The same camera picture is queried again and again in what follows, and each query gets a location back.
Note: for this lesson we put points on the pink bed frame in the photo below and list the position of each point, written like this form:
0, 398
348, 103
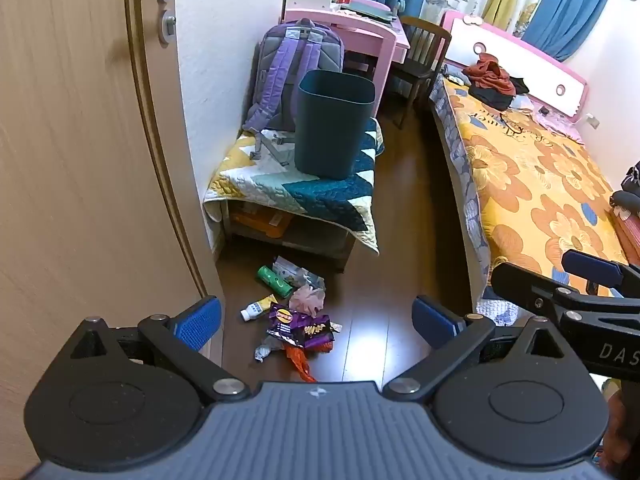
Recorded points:
525, 60

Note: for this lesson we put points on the black bag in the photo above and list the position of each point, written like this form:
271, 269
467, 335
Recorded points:
630, 195

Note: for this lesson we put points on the black clothing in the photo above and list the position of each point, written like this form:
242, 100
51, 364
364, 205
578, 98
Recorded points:
492, 99

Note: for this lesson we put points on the pale pink knotted bag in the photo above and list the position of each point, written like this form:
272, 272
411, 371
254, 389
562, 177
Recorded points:
306, 301

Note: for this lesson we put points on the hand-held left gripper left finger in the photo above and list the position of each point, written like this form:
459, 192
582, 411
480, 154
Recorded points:
197, 322

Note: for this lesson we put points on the small white wrapper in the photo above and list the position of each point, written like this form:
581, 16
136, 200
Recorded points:
335, 328

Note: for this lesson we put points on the silver door lock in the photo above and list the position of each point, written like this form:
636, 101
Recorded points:
167, 27

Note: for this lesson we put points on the green can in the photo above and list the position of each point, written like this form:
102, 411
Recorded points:
272, 280

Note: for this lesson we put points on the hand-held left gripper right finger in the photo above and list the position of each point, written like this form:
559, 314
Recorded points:
432, 322

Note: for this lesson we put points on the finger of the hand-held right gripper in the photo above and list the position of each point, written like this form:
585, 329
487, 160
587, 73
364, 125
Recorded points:
520, 285
592, 266

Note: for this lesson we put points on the white yellow tube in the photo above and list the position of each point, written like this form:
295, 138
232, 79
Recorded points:
257, 307

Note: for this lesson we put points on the orange wrapper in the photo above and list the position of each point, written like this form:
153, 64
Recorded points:
300, 362

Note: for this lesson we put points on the low wooden bench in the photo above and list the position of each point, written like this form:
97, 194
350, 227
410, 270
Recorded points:
310, 240

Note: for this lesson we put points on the pink desk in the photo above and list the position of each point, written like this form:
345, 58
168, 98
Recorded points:
370, 35

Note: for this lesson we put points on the clear plastic bag with paper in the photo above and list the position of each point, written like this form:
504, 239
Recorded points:
300, 275

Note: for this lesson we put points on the orange flat package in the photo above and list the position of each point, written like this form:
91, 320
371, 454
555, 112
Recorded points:
260, 222

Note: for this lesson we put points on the grey white cloth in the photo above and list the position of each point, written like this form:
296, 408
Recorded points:
457, 76

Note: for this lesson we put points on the teal waste bin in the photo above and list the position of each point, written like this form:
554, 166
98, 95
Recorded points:
330, 130

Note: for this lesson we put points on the white wall socket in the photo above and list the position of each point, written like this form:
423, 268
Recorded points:
592, 122

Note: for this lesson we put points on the light wooden door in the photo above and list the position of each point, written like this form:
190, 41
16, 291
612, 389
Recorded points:
75, 160

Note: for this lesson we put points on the purple snack bag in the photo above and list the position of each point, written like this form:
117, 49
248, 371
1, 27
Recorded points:
295, 325

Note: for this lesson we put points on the dark green folder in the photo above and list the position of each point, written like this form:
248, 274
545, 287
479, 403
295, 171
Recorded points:
367, 10

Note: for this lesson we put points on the purple grey backpack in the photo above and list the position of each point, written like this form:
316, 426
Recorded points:
285, 60

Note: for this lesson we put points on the dark wooden chair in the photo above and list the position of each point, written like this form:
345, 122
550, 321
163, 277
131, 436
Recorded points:
420, 65

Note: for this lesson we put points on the patchwork quilt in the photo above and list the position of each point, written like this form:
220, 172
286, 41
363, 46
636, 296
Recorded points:
320, 200

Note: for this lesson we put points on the pink cloth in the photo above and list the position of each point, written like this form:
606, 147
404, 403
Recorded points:
560, 125

